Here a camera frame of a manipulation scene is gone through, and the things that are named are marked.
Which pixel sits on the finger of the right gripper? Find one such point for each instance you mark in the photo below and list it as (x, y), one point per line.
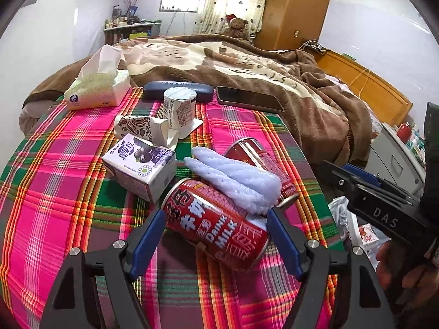
(342, 180)
(362, 174)

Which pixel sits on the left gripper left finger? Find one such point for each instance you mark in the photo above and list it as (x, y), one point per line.
(142, 243)

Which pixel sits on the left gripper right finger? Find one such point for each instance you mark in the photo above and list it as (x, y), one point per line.
(290, 242)

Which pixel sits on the red milk can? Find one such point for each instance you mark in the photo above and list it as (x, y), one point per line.
(249, 150)
(210, 221)

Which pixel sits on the patterned paper carton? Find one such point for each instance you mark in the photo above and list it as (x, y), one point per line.
(152, 129)

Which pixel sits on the white yogurt cup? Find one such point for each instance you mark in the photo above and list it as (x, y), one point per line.
(180, 110)

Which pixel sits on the white trash bin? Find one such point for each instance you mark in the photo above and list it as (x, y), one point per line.
(348, 226)

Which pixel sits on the person's right hand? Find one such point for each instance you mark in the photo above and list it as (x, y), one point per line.
(405, 278)

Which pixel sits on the red white carton in bin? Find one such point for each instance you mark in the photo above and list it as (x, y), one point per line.
(367, 234)

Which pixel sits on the grey bedside drawer cabinet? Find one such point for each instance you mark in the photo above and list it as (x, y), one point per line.
(391, 159)

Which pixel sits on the red mug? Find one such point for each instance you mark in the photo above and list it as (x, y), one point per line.
(404, 132)

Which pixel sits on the white foam fruit net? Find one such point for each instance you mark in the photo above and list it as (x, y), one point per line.
(250, 188)

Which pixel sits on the brown fleece blanket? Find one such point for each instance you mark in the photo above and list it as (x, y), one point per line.
(326, 122)

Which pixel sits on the wooden headboard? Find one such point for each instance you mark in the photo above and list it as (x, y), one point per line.
(390, 105)

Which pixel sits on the purple blueberry milk carton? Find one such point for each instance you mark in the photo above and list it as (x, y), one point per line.
(141, 168)

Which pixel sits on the black smartphone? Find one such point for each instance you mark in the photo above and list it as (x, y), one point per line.
(248, 99)

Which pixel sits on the dark blue glasses case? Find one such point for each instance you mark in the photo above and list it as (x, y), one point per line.
(155, 90)

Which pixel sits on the tissue pack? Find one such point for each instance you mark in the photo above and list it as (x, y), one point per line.
(100, 83)

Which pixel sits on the wooden wardrobe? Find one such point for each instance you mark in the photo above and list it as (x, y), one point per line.
(287, 24)

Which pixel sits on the teddy bear with red hat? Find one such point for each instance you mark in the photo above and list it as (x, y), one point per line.
(236, 27)

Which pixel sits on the patterned curtain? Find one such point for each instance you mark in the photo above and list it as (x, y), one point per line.
(212, 15)

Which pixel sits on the black camera box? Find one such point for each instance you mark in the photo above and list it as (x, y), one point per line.
(429, 200)

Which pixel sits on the cluttered wall shelf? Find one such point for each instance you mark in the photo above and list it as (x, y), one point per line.
(129, 26)

